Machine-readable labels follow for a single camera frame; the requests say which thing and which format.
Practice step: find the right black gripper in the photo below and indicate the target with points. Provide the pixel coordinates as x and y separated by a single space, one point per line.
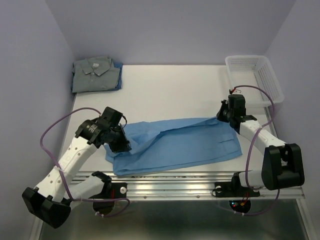
219 115

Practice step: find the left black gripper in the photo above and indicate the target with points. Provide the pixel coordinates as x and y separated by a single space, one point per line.
123 145

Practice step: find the light blue long sleeve shirt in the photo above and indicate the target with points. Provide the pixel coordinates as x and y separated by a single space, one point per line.
174 144

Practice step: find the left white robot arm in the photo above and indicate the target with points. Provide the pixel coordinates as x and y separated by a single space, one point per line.
52 199

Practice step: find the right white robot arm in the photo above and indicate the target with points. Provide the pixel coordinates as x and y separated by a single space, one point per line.
282 164

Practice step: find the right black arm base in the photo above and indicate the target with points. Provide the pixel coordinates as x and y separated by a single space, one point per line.
226 189

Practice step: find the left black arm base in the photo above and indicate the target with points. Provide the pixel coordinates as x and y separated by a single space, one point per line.
116 190

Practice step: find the folded blue plaid shirt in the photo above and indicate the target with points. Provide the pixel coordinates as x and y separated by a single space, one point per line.
119 66

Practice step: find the white plastic basket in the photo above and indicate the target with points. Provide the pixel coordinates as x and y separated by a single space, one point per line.
254 70

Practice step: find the folded grey shirt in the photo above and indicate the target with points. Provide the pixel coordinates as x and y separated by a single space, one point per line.
96 74

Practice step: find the aluminium mounting rail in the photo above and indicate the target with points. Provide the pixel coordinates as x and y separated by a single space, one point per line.
172 185

